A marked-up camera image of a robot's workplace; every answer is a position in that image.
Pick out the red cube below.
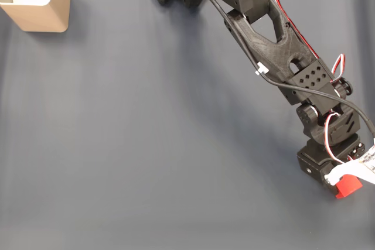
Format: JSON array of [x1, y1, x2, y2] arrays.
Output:
[[335, 173, 363, 200]]

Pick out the beige open box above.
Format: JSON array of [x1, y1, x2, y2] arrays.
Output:
[[0, 0, 71, 33]]

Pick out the dark table mat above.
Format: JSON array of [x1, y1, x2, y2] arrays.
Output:
[[0, 0, 375, 250]]

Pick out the camera board on white mount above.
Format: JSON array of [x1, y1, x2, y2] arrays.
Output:
[[324, 144, 375, 187]]

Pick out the white red servo cable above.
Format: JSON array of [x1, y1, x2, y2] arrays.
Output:
[[323, 112, 352, 165], [332, 53, 346, 83]]

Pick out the black camera cable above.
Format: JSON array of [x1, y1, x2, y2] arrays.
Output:
[[203, 0, 375, 139]]

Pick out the white cable clip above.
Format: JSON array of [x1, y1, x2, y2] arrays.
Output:
[[254, 62, 270, 76]]

